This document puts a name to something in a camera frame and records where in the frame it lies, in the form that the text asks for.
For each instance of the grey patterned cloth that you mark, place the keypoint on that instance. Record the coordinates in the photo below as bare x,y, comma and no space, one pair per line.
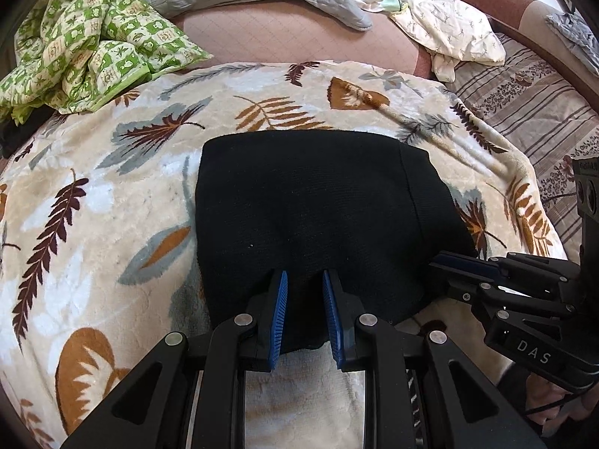
575,37

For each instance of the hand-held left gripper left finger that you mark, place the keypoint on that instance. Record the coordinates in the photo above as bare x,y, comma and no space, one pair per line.
279,319

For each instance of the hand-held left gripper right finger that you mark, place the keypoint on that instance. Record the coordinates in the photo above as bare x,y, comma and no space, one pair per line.
332,319

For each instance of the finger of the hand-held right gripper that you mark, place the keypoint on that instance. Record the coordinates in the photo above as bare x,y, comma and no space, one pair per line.
463,262
468,287

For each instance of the striped bed sheet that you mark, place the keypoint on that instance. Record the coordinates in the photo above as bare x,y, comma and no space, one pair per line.
538,103

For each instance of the pink mattress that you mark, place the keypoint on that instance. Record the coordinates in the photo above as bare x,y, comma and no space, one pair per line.
281,32

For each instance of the brown sofa armrest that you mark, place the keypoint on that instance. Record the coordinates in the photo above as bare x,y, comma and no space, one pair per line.
505,0

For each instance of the light green small cloth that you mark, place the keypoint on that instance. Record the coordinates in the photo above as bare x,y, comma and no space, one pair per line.
388,2

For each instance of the person's right hand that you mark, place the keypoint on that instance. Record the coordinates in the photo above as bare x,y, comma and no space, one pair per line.
580,411

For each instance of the black pants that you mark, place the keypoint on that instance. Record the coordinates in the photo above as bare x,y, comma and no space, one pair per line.
304,196

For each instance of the green checked quilt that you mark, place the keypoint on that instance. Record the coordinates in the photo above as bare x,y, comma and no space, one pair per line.
84,32

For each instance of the white printed cloth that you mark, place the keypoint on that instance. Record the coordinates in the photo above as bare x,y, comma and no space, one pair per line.
449,28

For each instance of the leaf printed blanket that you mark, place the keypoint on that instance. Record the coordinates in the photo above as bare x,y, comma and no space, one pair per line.
93,173

